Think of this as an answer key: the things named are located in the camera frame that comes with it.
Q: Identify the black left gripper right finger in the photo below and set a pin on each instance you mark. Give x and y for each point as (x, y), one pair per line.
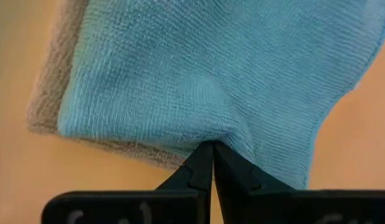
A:
(239, 177)

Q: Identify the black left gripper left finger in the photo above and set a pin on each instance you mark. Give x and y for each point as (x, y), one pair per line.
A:
(198, 171)

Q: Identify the teal microfiber towel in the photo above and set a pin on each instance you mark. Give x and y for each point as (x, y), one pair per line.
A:
(211, 77)

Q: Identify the grey microfiber towel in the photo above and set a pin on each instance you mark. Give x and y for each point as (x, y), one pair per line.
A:
(49, 93)

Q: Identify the yellow plastic bin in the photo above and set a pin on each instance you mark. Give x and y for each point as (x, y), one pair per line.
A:
(24, 186)

